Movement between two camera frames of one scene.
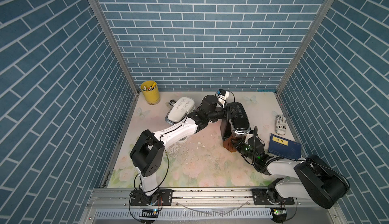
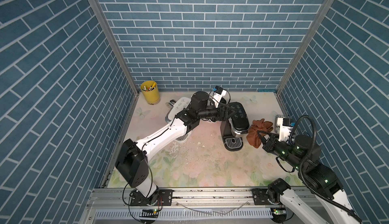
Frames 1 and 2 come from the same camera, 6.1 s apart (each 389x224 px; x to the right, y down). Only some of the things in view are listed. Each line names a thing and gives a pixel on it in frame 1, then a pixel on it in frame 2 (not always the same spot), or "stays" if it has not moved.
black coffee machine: [237, 123] stays
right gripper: [239, 144] to [273, 138]
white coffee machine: [178, 109] stays
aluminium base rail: [203, 206] stays
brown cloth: [228, 144] to [253, 135]
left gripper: [225, 114] stays
